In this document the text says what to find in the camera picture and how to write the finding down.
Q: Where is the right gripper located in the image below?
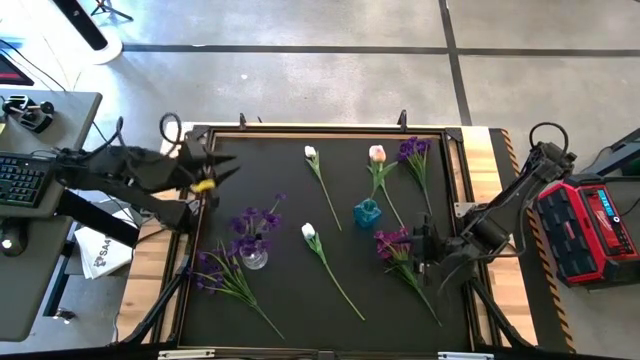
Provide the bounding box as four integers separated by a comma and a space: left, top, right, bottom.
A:
415, 215, 464, 287

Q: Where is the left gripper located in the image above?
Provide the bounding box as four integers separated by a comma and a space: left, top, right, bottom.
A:
182, 137, 241, 196

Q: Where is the magenta flower bunch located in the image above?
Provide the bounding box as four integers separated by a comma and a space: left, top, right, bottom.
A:
373, 227, 444, 329

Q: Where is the small white tulip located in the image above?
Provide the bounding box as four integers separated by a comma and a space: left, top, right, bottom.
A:
303, 144, 344, 233

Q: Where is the clear glass vase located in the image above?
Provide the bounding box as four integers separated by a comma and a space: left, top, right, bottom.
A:
238, 244, 270, 272

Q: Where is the large white tulip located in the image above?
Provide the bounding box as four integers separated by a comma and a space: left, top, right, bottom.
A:
300, 222, 367, 322

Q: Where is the pink tulip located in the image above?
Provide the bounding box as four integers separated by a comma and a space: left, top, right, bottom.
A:
366, 144, 406, 230

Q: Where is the blue glass vase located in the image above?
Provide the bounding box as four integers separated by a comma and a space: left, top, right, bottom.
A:
352, 197, 383, 230

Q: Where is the yellow tape strip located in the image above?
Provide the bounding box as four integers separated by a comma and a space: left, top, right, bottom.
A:
189, 178, 218, 195

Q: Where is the black hazard striped strip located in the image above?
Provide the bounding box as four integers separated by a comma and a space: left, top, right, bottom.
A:
488, 127, 577, 354

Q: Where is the black diagonal beam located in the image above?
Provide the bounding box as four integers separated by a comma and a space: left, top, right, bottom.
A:
53, 188, 142, 250

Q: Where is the black table mat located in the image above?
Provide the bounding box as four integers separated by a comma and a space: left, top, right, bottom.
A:
178, 132, 474, 351

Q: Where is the white printed bag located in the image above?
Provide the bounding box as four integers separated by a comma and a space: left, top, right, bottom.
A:
73, 197, 146, 280

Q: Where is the red portable power box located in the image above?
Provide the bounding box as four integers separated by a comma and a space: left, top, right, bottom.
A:
532, 172, 640, 289

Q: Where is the white round stand base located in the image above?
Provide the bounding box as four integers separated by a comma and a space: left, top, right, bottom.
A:
47, 0, 124, 66

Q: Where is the black floor tripod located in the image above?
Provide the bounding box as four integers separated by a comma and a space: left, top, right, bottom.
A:
89, 0, 135, 22

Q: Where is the black upright board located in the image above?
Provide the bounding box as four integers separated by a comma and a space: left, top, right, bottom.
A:
52, 0, 110, 52

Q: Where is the black desk clamp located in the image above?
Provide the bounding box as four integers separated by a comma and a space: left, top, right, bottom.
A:
2, 93, 56, 134

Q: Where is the black keyboard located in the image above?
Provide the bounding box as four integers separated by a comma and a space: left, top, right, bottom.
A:
0, 152, 60, 209

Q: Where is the black equipment stand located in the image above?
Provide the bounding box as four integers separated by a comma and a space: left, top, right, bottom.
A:
592, 127, 640, 177

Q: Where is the black computer mouse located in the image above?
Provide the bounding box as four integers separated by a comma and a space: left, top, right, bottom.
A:
0, 219, 29, 257

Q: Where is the gray desk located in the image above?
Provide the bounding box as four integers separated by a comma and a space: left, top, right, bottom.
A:
0, 88, 104, 344

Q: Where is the dark screen with red glow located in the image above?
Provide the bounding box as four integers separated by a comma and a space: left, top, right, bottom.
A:
0, 49, 35, 87

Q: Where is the black table frame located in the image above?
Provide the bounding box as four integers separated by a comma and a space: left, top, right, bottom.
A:
112, 110, 539, 360

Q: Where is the silver metal bracket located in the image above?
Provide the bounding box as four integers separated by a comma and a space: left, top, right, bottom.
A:
157, 348, 216, 360
437, 351, 495, 360

